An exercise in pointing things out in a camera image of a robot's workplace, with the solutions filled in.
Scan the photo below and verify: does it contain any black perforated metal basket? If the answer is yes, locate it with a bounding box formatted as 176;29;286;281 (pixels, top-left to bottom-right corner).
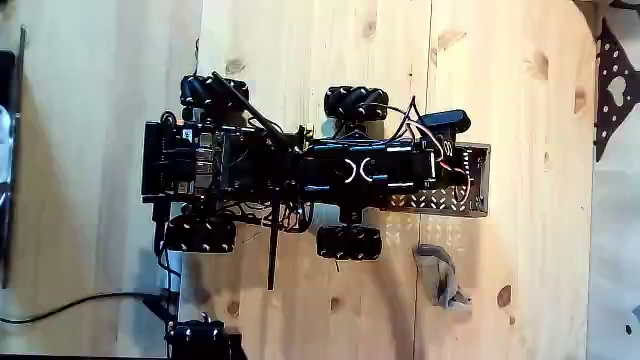
384;141;492;218

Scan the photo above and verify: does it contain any black oval webcam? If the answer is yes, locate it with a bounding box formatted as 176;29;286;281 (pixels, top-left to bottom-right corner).
418;109;472;135

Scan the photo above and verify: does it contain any black mecanum wheel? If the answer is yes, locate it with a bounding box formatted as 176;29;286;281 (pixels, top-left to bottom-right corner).
315;223;384;262
163;213;238;254
179;74;250;111
323;85;390;123

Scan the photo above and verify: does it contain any black rod antenna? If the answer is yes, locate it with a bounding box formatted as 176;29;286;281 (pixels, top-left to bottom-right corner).
210;70;301;151
266;189;281;292

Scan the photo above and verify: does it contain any black mobile robot chassis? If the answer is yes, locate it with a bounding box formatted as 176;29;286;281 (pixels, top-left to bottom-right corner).
141;112;386;236

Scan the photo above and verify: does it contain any black monitor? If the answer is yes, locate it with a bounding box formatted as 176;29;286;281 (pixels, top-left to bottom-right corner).
0;24;27;290

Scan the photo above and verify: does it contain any arm wire bundle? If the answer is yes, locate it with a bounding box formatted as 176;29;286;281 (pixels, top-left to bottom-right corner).
372;94;474;206

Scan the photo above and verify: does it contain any black perforated star bracket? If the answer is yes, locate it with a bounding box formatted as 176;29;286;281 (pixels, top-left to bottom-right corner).
593;17;640;164

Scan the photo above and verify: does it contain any black power cable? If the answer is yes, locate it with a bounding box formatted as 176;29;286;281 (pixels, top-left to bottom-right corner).
152;197;182;281

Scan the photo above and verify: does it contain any long black cable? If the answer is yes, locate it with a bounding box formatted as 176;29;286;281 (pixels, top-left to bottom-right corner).
0;291;176;326

